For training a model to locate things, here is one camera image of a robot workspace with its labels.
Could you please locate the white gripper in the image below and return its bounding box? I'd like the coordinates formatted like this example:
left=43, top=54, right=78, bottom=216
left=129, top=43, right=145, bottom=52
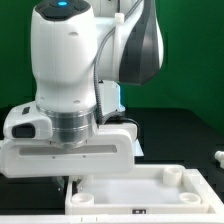
left=0, top=128, right=135, bottom=191

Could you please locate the white desk tabletop tray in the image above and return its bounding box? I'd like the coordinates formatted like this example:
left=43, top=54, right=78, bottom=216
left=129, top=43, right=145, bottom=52
left=65, top=165, right=224, bottom=215

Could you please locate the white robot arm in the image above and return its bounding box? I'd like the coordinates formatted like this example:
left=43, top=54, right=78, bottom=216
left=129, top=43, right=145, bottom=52
left=0, top=0, right=163, bottom=178

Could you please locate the white fiducial marker sheet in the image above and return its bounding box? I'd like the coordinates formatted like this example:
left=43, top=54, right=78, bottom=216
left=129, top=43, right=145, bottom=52
left=134, top=140, right=144, bottom=157

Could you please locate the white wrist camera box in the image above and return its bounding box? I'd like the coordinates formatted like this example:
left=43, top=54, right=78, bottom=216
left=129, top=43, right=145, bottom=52
left=3, top=102, right=53, bottom=140

